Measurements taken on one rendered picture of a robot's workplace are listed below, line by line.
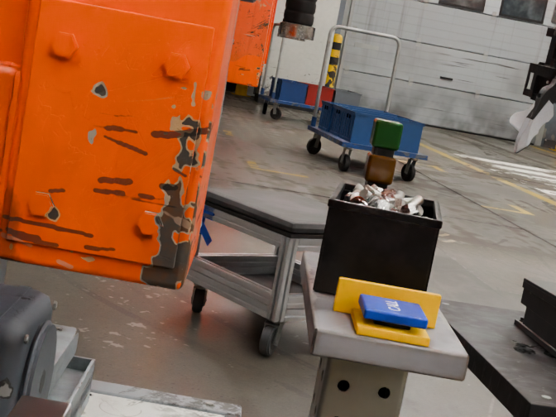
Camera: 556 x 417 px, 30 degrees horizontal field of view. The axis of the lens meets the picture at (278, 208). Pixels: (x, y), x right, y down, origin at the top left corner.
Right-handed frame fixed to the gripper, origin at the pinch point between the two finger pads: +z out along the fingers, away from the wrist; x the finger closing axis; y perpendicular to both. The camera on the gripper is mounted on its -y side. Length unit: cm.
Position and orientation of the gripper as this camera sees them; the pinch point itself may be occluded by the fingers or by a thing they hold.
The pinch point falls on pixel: (554, 160)
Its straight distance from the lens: 168.8
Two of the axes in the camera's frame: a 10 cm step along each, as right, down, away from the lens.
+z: -2.0, 9.6, 2.2
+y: -4.3, -2.8, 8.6
